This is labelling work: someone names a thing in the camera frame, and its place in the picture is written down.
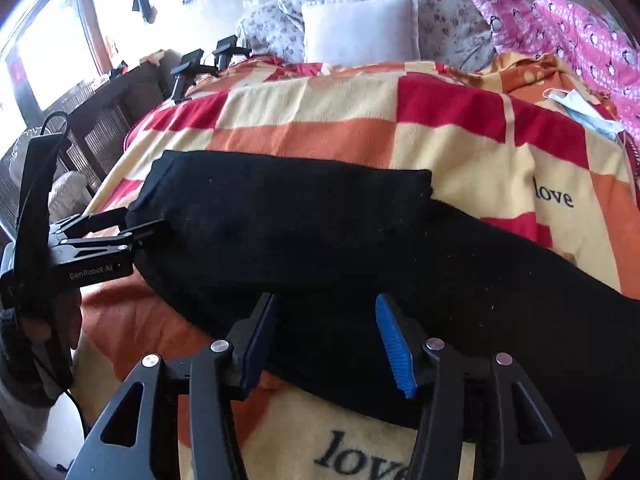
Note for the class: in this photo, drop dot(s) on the blue face mask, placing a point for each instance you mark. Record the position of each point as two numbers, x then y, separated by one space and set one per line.
585 110

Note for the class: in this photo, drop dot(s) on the dark hanging cloth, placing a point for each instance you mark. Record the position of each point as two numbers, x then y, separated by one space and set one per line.
142 2

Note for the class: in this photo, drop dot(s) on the floral grey pillows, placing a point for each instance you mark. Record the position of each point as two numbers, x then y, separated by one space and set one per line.
445 15

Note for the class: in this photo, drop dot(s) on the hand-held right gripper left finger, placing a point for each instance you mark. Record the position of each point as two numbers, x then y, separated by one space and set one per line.
259 345

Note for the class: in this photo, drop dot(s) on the white pillow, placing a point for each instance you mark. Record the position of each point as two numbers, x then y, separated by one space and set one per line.
360 30

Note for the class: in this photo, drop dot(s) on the person's left hand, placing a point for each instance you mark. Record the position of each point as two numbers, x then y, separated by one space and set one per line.
42 327

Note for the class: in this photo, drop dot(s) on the wicker stool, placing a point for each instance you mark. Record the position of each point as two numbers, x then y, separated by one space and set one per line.
67 192

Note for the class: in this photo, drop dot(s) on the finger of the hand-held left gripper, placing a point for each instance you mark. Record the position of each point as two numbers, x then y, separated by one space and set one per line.
95 222
147 232

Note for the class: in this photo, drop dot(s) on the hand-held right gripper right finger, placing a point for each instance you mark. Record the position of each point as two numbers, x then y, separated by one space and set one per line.
395 347

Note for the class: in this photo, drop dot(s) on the black pants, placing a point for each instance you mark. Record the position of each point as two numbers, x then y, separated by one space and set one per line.
320 240

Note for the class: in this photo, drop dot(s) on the orange red checked blanket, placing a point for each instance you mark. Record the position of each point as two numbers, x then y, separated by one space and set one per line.
350 110

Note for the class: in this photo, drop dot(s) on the pink printed blanket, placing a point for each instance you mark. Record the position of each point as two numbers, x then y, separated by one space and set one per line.
575 30

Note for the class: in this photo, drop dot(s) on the dark wooden cabinet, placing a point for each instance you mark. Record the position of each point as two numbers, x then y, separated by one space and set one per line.
110 110

